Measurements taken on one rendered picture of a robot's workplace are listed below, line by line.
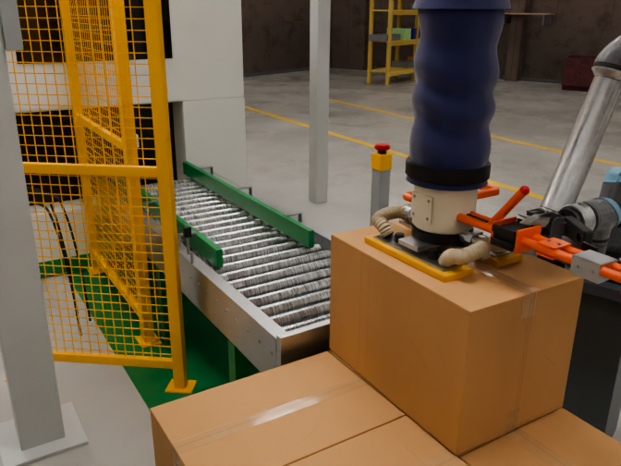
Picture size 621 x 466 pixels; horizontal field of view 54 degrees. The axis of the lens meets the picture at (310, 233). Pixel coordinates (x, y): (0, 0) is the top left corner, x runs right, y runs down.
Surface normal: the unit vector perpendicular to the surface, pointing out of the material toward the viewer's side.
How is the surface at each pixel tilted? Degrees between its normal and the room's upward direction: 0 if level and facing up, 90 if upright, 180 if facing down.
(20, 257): 90
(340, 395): 0
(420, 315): 90
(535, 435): 0
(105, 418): 0
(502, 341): 90
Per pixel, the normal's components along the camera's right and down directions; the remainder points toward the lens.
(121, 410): 0.00, -0.94
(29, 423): 0.53, 0.29
